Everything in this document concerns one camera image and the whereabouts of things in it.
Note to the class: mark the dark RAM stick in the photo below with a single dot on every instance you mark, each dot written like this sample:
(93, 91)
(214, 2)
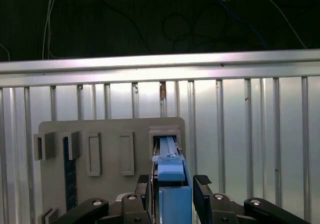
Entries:
(70, 179)

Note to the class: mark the grey parts rack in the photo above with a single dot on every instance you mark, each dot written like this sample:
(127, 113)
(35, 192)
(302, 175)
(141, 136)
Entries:
(112, 129)

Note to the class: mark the hard disk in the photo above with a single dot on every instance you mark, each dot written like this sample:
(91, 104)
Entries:
(172, 169)

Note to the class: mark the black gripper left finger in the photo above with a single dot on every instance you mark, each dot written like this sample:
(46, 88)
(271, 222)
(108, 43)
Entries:
(132, 209)

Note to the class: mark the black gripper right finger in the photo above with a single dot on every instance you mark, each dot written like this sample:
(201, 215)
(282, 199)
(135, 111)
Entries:
(221, 209)

